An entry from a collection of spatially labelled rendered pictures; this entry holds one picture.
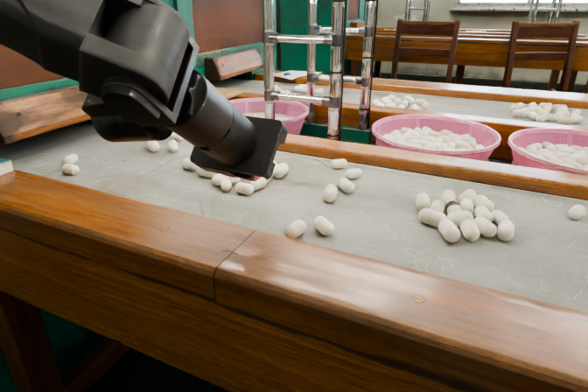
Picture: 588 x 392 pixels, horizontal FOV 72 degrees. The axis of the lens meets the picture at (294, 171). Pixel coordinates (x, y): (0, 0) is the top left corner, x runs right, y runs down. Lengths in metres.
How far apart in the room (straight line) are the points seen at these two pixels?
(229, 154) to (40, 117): 0.57
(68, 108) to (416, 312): 0.79
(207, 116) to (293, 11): 3.16
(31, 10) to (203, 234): 0.31
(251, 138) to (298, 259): 0.14
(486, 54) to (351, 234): 2.87
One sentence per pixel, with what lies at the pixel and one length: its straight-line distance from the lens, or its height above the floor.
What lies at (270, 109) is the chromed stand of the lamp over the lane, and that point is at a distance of 0.90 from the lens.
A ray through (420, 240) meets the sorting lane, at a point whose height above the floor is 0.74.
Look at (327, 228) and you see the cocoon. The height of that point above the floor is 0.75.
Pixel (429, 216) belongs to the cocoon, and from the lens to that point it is 0.59.
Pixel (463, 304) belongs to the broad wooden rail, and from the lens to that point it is 0.44.
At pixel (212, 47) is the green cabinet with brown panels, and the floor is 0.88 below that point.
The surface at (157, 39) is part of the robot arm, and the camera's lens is 0.33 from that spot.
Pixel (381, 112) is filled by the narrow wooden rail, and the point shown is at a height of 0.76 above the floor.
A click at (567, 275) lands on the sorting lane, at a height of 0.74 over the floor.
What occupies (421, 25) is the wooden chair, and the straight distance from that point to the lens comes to 3.09.
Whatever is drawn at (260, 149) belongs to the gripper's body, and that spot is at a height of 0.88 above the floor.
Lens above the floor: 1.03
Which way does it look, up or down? 23 degrees down
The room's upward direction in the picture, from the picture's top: straight up
